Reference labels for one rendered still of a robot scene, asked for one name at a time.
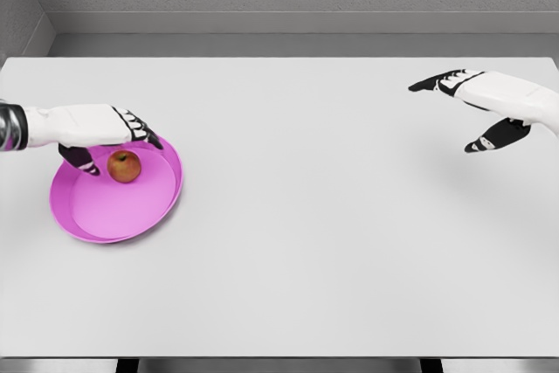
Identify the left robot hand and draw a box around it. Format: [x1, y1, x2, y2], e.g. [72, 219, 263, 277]
[57, 104, 165, 177]

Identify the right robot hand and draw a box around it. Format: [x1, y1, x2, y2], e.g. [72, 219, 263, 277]
[408, 69, 547, 155]

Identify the red-green apple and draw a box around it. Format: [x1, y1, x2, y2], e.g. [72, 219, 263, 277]
[107, 149, 142, 183]

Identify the pink round plate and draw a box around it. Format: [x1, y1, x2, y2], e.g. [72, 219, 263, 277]
[49, 135, 185, 245]

